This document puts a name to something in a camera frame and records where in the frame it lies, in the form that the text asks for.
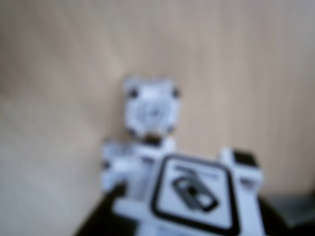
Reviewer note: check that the white cube with crossed glyph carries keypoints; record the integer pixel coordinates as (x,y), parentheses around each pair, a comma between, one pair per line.
(152,108)

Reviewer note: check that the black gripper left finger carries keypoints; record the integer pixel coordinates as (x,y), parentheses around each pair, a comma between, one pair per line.
(98,221)

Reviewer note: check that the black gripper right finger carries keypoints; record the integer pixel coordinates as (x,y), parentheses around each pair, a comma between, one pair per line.
(290,216)

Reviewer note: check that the white cube with lightning glyph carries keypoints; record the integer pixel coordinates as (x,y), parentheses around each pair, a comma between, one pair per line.
(192,186)

